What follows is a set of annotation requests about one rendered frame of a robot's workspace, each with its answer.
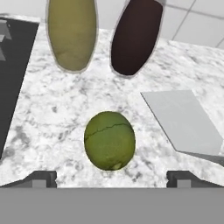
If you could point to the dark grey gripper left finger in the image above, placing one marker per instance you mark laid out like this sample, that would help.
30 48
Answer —
43 179

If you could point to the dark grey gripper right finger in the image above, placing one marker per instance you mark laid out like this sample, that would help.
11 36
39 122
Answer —
180 179

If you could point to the green lime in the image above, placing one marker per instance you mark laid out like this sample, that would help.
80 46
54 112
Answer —
109 140

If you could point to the pale grey flat block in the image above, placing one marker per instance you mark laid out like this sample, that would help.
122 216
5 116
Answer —
186 122

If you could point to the black hob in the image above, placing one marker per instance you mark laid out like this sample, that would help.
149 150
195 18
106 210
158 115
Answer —
13 75

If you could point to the olive green bottle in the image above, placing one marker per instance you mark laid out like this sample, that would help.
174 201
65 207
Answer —
72 35

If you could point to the dark brown bottle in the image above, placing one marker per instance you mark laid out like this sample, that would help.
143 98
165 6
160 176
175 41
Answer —
135 38

